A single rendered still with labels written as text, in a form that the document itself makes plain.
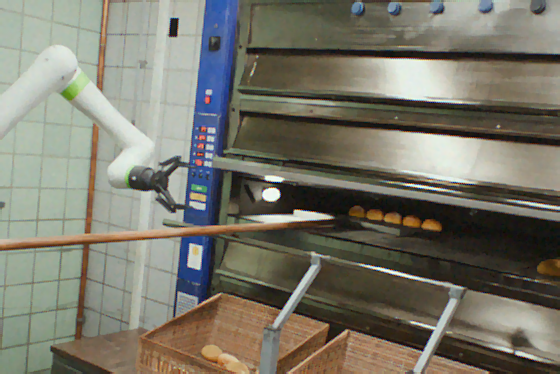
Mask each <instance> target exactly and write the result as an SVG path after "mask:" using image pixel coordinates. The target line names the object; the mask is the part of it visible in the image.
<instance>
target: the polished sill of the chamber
mask: <svg viewBox="0 0 560 374"><path fill-rule="evenodd" d="M264 222H265V221H260V220H255V219H249V218H245V217H240V216H227V221H226V226H231V224H247V223H264ZM258 232H259V233H264V234H268V235H273V236H277V237H283V238H288V239H292V240H297V241H301V242H307V243H311V244H316V245H321V246H325V247H331V248H335V249H340V251H344V252H349V253H353V254H359V255H364V256H368V257H373V258H377V259H383V260H387V261H392V262H396V263H401V264H407V265H411V266H416V267H420V268H425V269H430V270H435V271H440V272H444V273H449V274H454V276H459V277H463V278H468V279H472V280H478V281H483V282H487V283H492V284H496V285H502V286H506V287H511V288H516V289H520V290H526V291H530V292H535V293H539V294H544V295H549V296H554V297H559V299H560V283H557V282H552V281H547V280H542V279H537V278H532V277H527V276H521V275H517V273H512V272H507V271H502V270H496V269H491V268H487V267H482V266H476V265H471V264H466V263H461V262H457V261H451V260H446V259H441V258H436V257H431V256H426V255H421V254H416V253H411V252H406V251H400V249H396V248H391V247H386V246H381V245H375V244H370V243H366V242H361V241H356V240H350V239H345V238H340V237H336V236H331V235H325V234H320V233H315V232H310V231H306V230H300V229H285V230H271V231H258Z"/></svg>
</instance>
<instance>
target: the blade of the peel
mask: <svg viewBox="0 0 560 374"><path fill-rule="evenodd" d="M293 215H294V216H299V217H305V218H311V219H332V218H334V217H344V218H347V224H346V226H348V227H353V228H360V229H365V230H370V231H375V232H382V233H387V234H392V235H397V236H401V235H410V234H419V233H427V232H432V231H425V230H420V229H414V228H409V227H402V226H397V224H391V223H386V222H379V221H374V220H368V219H363V218H357V217H351V216H345V215H340V214H334V213H321V212H311V211H300V210H294V214H293Z"/></svg>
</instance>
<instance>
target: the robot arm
mask: <svg viewBox="0 0 560 374"><path fill-rule="evenodd" d="M54 91H57V92H58V93H59V94H60V95H61V96H62V97H64V98H65V99H66V100H67V102H69V104H70V105H71V106H73V107H74V108H76V109H77V110H78V111H80V112H82V113H83V114H84V115H86V116H87V117H88V118H89V119H90V120H92V121H93V122H94V123H95V124H96V126H97V127H99V128H100V129H101V130H102V131H104V132H105V133H106V134H107V135H108V136H109V137H110V138H111V139H112V140H113V141H114V142H115V143H117V145H118V146H119V147H120V148H121V149H122V153H121V154H120V155H119V156H118V157H117V158H116V159H115V160H114V161H113V162H112V163H111V165H110V166H109V167H108V169H107V180H108V182H109V184H110V185H111V186H112V187H114V188H116V189H120V190H122V189H133V190H138V191H143V192H148V191H155V192H157V196H156V197H155V198H154V199H155V201H156V202H159V203H160V204H161V205H162V206H163V207H164V208H165V209H166V210H167V211H168V212H169V213H176V209H178V210H184V208H187V209H193V206H188V205H183V204H176V203H175V201H174V200H173V197H172V196H171V194H170V193H169V192H170V191H169V190H168V187H169V184H168V183H169V177H170V176H171V173H172V172H173V171H174V170H176V169H178V168H179V167H186V168H192V169H197V167H196V166H190V165H189V163H188V162H184V161H182V156H174V157H172V158H170V159H168V160H166V161H164V162H158V165H159V170H154V169H153V168H151V167H148V166H146V165H147V164H148V163H149V162H150V161H151V159H153V158H154V156H155V153H156V147H155V144H154V142H153V141H151V140H150V139H149V138H148V137H147V136H145V135H144V134H143V133H141V132H140V131H139V130H138V129H136V128H135V127H134V126H133V124H132V123H131V122H130V121H129V120H127V119H126V118H125V117H124V116H122V115H121V114H120V113H119V112H118V111H117V110H116V109H115V107H114V106H113V105H112V104H111V103H110V102H109V101H108V99H107V98H106V97H105V96H104V94H102V93H101V92H100V91H99V90H98V89H97V87H96V86H95V85H94V84H93V82H92V81H91V80H89V78H88V77H87V75H86V74H85V73H84V72H83V71H82V70H81V69H80V68H78V66H77V60H76V58H75V56H74V54H73V53H72V51H71V50H70V49H68V48H67V47H65V46H61V45H53V46H50V47H48V48H46V49H45V50H44V51H42V52H41V54H40V55H39V57H38V58H37V60H36V61H35V62H34V64H33V65H32V66H30V67H29V68H28V69H27V70H26V71H25V72H24V73H23V74H22V75H21V76H20V77H19V79H18V80H17V81H16V82H15V83H14V84H13V85H12V86H11V87H10V88H9V89H8V90H6V91H5V92H4V93H3V94H1V95H0V140H1V139H2V138H3V137H4V136H5V135H7V134H8V133H9V132H10V131H11V130H12V129H13V128H14V127H15V125H16V124H17V123H18V122H19V121H20V120H21V119H22V118H23V117H24V116H25V115H26V114H27V113H28V112H31V111H32V110H33V109H34V108H35V107H36V106H38V105H39V104H40V103H41V101H42V100H44V99H45V98H46V97H47V96H49V95H50V94H51V93H53V92H54ZM172 163H173V164H172ZM170 164H172V165H171V166H170V167H169V168H168V169H166V170H165V171H164V170H163V168H165V167H166V166H168V165H170ZM161 194H163V195H164V197H165V198H166V201H167V202H168V203H167V202H166V201H165V199H164V198H163V196H161Z"/></svg>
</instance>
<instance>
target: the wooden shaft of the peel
mask: <svg viewBox="0 0 560 374"><path fill-rule="evenodd" d="M336 224H337V219H335V218H332V219H314V220H297V221H281V222H264V223H247V224H231V226H214V227H197V228H181V229H164V230H147V231H131V232H114V233H97V234H81V235H64V236H47V237H31V238H13V239H0V252H3V251H17V249H31V248H43V247H57V246H70V245H84V244H97V243H111V242H124V241H137V240H150V239H164V238H178V237H191V236H205V235H218V234H232V233H244V232H258V231H271V230H285V229H298V228H312V227H325V226H336Z"/></svg>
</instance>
